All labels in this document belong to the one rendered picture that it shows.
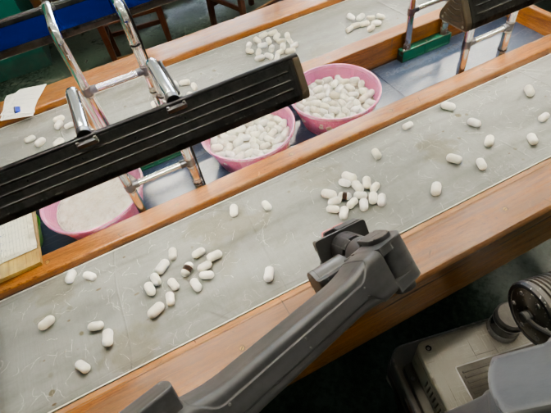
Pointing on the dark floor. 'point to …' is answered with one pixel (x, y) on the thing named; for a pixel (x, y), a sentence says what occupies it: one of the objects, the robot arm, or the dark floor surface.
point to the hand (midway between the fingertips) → (325, 238)
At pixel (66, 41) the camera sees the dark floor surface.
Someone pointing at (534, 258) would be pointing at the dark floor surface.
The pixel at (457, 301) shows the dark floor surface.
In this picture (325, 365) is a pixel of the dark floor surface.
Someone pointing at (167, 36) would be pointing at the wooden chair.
